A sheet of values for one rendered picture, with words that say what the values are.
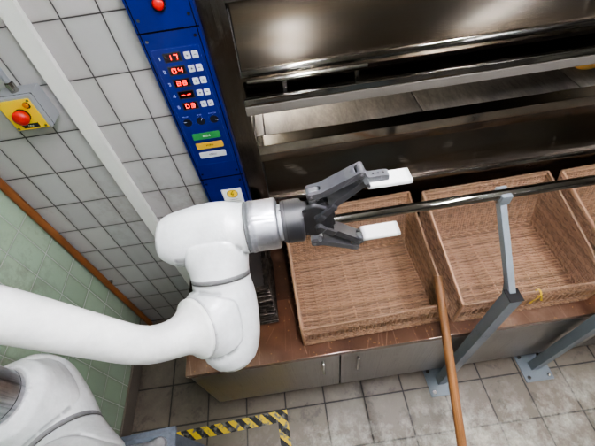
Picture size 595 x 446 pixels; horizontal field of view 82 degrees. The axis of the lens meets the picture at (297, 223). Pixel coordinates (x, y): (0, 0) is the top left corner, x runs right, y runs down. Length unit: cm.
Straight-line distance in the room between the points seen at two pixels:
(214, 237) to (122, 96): 72
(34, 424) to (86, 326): 41
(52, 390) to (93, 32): 84
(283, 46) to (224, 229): 64
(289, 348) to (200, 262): 92
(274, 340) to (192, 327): 92
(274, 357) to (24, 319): 107
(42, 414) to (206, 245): 48
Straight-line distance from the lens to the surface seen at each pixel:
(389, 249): 165
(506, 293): 122
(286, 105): 99
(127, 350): 53
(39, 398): 88
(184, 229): 57
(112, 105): 122
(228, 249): 56
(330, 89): 99
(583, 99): 164
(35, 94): 122
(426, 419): 201
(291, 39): 106
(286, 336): 146
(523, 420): 215
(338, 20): 108
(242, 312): 59
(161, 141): 126
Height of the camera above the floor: 194
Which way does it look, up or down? 51 degrees down
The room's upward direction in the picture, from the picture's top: 8 degrees counter-clockwise
